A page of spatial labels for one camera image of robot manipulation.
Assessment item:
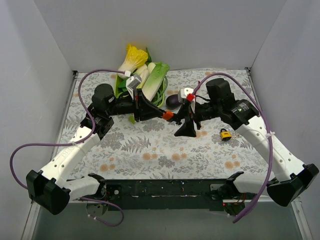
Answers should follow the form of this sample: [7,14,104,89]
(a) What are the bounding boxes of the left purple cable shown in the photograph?
[9,68,132,227]

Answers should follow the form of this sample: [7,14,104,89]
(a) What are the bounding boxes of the floral table mat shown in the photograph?
[60,69,268,180]

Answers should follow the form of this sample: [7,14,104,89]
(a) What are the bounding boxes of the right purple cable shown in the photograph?
[192,72,274,224]

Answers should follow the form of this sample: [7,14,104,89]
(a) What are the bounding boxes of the long green white cabbage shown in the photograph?
[142,62,170,101]

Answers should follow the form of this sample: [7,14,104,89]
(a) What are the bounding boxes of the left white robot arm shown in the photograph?
[26,83,165,215]

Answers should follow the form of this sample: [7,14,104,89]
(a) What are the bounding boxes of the orange padlock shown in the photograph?
[162,111,175,121]

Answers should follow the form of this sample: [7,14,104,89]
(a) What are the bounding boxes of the white green leek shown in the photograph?
[137,69,150,89]

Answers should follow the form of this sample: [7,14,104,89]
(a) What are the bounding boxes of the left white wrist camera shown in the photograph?
[125,74,142,95]

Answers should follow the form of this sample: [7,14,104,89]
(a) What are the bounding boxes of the green long beans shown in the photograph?
[152,76,169,108]

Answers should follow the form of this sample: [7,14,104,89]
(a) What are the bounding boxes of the yellow padlock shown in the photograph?
[220,128,232,142]

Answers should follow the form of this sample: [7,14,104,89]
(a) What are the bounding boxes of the yellow leaf napa cabbage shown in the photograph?
[118,43,149,73]

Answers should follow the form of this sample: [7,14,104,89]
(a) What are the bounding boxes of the green bok choy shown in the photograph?
[117,77,127,89]

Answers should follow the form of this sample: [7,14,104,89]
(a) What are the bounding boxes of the purple eggplant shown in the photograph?
[165,94,181,110]

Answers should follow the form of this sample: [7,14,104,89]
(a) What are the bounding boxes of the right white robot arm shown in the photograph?
[174,78,319,207]

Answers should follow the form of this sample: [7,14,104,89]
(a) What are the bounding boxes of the green plastic basket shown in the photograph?
[113,73,169,108]

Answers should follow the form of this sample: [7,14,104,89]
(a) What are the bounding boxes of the purple cable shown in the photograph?
[192,72,274,224]
[9,68,132,227]

